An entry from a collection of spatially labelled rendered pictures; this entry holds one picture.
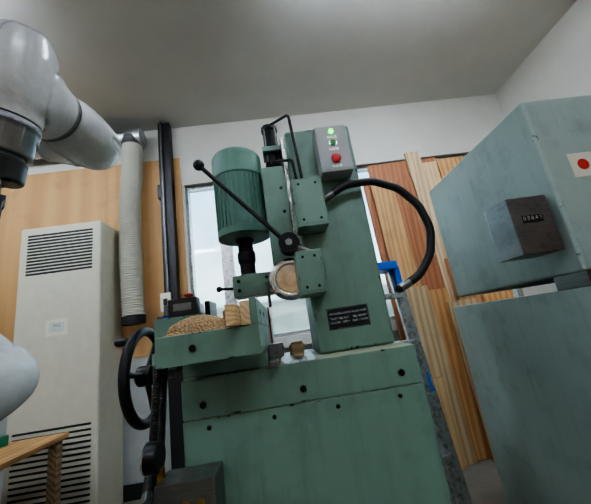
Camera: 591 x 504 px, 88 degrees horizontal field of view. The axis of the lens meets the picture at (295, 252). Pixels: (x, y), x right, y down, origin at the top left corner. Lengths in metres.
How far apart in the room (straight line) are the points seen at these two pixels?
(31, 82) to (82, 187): 2.42
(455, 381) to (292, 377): 1.62
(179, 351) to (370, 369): 0.44
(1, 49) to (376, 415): 0.95
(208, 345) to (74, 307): 1.82
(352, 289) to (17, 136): 0.78
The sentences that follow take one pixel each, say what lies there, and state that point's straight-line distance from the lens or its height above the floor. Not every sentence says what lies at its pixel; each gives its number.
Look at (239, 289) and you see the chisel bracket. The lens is 0.99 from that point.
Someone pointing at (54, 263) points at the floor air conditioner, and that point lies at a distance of 2.57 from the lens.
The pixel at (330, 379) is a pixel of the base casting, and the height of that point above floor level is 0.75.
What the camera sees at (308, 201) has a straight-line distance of 0.89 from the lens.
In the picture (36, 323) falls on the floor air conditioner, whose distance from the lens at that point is 2.55.
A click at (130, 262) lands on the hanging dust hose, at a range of 2.45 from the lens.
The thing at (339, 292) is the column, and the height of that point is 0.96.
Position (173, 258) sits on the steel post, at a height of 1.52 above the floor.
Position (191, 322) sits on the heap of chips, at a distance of 0.70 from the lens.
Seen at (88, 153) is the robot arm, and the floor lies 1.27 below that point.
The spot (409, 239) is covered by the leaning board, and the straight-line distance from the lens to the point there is 2.49.
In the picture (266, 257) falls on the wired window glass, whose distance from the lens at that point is 2.47.
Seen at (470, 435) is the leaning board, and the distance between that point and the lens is 2.36.
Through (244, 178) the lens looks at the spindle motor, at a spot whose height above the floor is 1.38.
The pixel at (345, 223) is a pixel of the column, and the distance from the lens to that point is 0.97.
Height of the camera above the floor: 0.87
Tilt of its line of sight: 14 degrees up
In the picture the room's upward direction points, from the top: 9 degrees counter-clockwise
